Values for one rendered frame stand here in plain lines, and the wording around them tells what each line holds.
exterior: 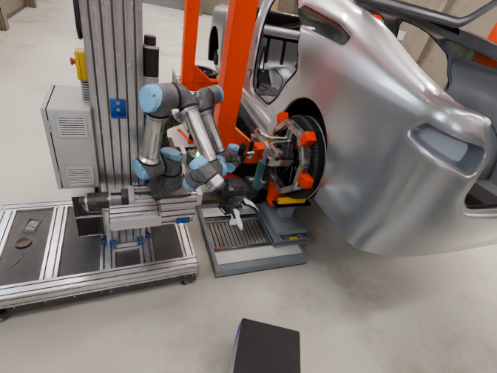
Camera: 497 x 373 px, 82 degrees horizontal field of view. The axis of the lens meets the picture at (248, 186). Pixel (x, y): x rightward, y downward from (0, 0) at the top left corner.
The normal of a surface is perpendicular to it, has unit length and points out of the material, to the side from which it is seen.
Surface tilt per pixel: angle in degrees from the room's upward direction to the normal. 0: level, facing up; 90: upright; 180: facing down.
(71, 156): 90
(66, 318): 0
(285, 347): 0
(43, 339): 0
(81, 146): 90
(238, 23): 90
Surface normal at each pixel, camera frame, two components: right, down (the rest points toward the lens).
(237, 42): 0.32, 0.59
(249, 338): 0.19, -0.80
